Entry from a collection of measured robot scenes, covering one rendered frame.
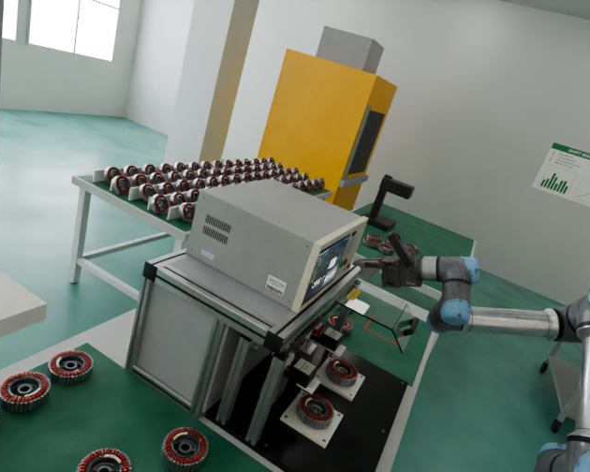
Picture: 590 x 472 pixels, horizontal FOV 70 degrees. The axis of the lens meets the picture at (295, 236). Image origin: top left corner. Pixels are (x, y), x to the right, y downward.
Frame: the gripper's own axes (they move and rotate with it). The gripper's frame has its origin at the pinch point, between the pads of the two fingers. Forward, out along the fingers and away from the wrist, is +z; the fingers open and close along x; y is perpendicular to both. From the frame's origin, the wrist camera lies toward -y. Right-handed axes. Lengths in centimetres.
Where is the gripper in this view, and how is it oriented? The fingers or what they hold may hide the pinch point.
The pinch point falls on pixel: (356, 261)
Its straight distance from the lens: 134.3
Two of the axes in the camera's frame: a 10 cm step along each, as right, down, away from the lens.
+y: 1.0, 9.8, 1.7
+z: -9.0, 0.2, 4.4
